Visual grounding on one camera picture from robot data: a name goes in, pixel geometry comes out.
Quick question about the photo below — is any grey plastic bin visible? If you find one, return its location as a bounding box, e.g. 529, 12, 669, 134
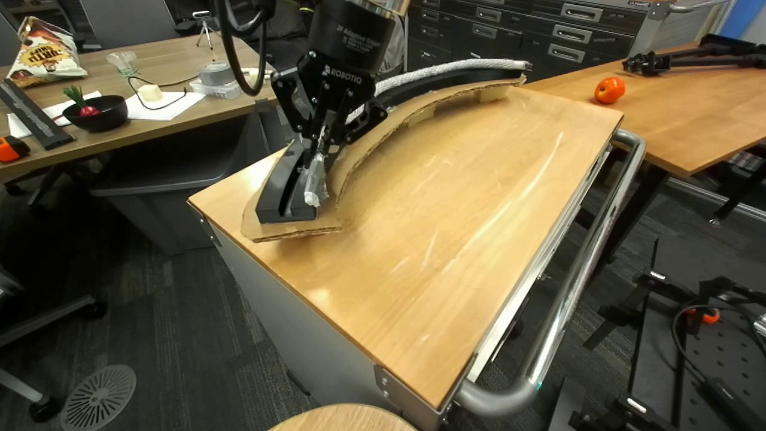
629, 0, 727, 56

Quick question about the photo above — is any grey duct tape roll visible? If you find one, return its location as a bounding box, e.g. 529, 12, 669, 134
195, 61, 238, 91

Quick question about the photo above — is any black folded tripod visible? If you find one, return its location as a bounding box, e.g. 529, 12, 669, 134
620, 34, 766, 79

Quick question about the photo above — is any long black flat bar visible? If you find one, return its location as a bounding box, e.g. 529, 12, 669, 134
0, 79, 77, 152

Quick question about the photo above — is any orange clamp handle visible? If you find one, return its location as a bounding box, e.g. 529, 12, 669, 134
681, 303, 725, 328

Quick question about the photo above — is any wooden conference table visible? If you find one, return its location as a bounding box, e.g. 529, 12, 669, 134
0, 28, 299, 257

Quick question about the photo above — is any small silver tripod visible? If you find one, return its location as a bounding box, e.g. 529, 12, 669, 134
188, 7, 225, 55

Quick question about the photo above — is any white paper sheet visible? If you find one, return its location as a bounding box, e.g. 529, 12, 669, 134
125, 87, 211, 125

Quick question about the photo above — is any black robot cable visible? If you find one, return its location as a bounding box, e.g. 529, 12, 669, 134
214, 0, 281, 99

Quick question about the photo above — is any orange fruit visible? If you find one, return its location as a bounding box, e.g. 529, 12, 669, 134
590, 74, 629, 107

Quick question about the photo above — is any chrome cart handle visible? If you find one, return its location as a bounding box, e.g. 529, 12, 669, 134
451, 128, 649, 421

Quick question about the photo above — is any grey office chair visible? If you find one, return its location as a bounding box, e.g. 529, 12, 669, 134
77, 0, 179, 50

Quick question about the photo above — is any black chair base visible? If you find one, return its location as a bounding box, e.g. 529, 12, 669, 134
0, 265, 108, 425

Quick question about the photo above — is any black curved skate track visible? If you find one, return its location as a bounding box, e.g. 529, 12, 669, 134
254, 64, 524, 228

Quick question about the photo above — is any round wooden stool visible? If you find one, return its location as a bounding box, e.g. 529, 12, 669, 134
267, 402, 419, 431

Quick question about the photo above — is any blue panel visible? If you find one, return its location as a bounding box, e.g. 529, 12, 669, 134
716, 0, 766, 43

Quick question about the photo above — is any black perforated breadboard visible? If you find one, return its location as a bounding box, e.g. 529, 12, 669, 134
629, 313, 766, 431

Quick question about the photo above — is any grey metal cart cabinet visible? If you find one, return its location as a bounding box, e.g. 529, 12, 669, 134
188, 199, 641, 431

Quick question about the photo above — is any round white floor vent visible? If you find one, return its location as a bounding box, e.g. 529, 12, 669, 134
58, 364, 140, 431

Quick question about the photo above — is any black bowl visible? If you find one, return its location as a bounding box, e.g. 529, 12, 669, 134
59, 92, 131, 137

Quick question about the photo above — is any small orange tool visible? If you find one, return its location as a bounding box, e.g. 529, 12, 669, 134
0, 137, 34, 168

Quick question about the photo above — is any wooden side table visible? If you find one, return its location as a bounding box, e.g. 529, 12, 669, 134
522, 43, 766, 180

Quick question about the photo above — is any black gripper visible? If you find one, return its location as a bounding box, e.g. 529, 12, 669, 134
271, 47, 389, 205

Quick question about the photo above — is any dark drawer cabinet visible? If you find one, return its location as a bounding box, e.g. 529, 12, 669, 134
392, 0, 650, 84

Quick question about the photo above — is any chip snack bag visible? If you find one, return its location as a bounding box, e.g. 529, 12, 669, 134
4, 13, 91, 91

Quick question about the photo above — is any clear plastic box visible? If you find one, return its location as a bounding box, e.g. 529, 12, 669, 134
188, 74, 255, 103

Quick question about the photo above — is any clear plastic wrap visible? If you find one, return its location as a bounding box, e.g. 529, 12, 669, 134
106, 50, 143, 80

